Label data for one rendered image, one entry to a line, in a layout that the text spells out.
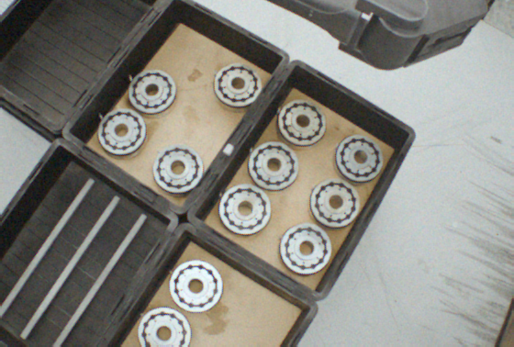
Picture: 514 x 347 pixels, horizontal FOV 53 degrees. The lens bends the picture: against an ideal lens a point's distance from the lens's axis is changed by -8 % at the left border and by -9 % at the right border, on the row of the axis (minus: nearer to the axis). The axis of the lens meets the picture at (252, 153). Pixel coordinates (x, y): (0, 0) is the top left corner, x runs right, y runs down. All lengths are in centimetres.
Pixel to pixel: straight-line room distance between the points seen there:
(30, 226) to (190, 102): 43
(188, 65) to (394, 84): 53
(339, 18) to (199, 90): 69
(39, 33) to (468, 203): 112
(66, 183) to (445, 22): 86
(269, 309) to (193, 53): 58
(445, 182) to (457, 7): 85
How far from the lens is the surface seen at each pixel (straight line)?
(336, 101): 118
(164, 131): 118
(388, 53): 58
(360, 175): 115
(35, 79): 130
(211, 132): 118
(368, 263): 129
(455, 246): 137
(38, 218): 119
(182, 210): 103
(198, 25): 125
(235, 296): 111
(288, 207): 114
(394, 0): 55
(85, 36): 132
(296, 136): 115
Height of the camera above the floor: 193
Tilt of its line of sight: 71 degrees down
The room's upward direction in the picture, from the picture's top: 11 degrees clockwise
